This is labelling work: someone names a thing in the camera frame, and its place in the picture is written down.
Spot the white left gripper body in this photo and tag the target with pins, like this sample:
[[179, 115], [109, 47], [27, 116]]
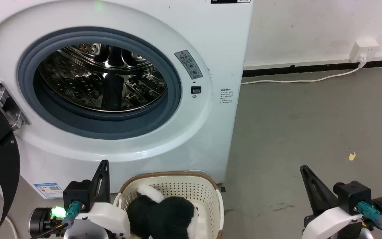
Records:
[[109, 215]]

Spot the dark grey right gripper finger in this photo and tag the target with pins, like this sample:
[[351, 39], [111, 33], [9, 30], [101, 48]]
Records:
[[317, 192]]

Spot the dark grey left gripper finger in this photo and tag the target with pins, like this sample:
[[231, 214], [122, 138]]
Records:
[[100, 186]]

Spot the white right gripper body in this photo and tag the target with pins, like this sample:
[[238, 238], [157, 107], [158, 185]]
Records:
[[330, 222]]

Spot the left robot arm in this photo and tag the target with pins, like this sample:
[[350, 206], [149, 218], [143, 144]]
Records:
[[41, 221]]

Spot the white front-load washing machine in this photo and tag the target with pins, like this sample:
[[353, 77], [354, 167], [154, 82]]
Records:
[[197, 139]]

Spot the small yellow paper scrap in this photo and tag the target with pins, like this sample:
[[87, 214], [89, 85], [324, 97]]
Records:
[[352, 156]]

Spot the blue energy label sticker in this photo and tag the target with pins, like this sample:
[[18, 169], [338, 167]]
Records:
[[49, 190]]

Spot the black and white plush toy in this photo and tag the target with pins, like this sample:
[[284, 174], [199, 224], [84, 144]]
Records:
[[164, 215]]

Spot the cream laundry basket brown rim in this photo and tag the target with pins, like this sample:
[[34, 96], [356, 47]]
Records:
[[204, 196]]

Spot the small text label sticker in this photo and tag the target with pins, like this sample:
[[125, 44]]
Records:
[[227, 96]]

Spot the grey warning sticker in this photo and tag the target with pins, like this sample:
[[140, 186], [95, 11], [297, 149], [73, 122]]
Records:
[[188, 64]]

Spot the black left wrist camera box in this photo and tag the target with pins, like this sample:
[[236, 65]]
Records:
[[77, 192]]

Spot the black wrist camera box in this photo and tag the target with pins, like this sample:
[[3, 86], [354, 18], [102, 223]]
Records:
[[77, 192], [353, 196]]

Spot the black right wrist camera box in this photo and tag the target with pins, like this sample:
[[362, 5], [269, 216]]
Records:
[[353, 196]]

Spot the black wall baseboard strip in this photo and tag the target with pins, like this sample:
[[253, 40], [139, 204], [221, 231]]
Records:
[[310, 68]]

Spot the white wall power socket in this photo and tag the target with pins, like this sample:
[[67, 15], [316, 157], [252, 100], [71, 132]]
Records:
[[363, 49]]

